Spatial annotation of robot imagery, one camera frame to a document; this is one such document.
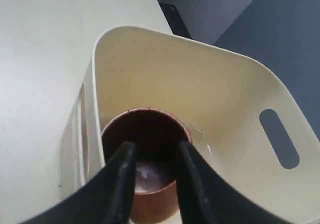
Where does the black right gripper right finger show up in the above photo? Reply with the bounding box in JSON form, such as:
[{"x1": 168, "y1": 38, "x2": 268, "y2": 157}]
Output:
[{"x1": 176, "y1": 141, "x2": 272, "y2": 224}]

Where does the black table bracket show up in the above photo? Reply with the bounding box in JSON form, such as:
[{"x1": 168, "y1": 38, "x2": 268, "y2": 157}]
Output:
[{"x1": 159, "y1": 2, "x2": 192, "y2": 39}]

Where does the brown wooden cup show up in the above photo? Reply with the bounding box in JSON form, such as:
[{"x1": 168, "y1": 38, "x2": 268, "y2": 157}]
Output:
[{"x1": 101, "y1": 108, "x2": 192, "y2": 224}]

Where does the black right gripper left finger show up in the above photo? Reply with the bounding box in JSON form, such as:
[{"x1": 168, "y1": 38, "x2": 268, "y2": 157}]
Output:
[{"x1": 26, "y1": 142, "x2": 137, "y2": 224}]

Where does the left cream plastic bin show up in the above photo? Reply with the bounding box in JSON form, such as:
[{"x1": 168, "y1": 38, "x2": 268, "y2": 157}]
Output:
[{"x1": 60, "y1": 26, "x2": 320, "y2": 224}]

